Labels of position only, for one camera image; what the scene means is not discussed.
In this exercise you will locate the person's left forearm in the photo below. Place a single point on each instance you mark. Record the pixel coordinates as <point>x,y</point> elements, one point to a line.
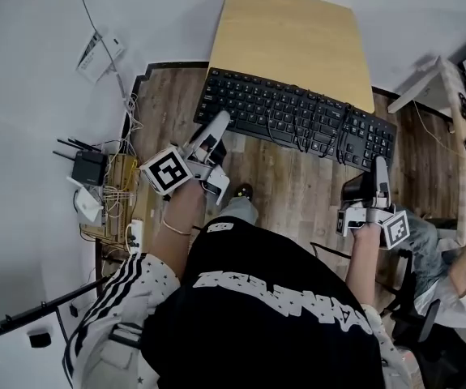
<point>180,209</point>

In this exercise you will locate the grey trouser leg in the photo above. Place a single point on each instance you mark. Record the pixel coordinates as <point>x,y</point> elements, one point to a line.
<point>238,211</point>

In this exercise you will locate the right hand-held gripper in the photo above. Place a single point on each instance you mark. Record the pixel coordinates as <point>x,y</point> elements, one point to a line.
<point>372,213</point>

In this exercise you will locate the dark shoe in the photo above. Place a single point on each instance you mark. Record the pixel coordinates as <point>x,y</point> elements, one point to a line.
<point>244,191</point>

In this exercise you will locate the small black adapter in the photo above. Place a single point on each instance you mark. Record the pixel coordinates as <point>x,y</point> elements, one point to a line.
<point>40,338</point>

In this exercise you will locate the black printed t-shirt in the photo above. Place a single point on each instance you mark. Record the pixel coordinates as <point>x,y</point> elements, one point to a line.
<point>257,338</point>

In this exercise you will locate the white router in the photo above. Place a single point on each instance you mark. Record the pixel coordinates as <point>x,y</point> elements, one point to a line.
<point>87,207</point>

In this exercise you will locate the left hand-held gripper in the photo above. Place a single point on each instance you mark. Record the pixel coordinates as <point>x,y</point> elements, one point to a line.
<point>165,171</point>

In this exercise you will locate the black metal bar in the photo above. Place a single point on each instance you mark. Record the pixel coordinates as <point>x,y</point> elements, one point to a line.
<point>34,312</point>

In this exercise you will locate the light wooden desk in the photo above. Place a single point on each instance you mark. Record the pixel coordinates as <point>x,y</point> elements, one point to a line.
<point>289,35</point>

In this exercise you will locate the white power strip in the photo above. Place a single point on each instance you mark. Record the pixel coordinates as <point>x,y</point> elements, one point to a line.
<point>136,233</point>

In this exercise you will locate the black router with antennas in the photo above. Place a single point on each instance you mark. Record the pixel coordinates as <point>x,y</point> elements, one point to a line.
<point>88,168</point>

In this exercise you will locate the white desk with leg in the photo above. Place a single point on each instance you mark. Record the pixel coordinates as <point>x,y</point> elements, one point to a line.
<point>465,185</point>

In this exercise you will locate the black office chair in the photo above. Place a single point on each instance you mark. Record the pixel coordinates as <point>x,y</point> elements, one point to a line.
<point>415,322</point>

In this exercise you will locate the person's right forearm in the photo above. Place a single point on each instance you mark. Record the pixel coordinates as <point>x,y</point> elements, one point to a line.
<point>362,266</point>

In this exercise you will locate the black keyboard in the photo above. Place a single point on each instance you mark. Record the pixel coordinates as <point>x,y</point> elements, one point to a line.
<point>249,95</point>

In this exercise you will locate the white printed booklet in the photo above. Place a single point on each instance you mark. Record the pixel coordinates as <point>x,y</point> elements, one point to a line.
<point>95,57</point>

